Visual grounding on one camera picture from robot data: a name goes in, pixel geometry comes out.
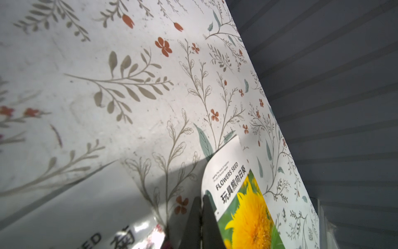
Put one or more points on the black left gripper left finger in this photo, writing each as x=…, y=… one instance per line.
x=191, y=238

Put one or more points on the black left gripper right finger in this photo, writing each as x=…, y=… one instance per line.
x=211, y=236

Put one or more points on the yellow sunflower seed packet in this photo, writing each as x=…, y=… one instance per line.
x=238, y=206

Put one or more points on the pink field flowers seed packet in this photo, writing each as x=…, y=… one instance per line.
x=105, y=211

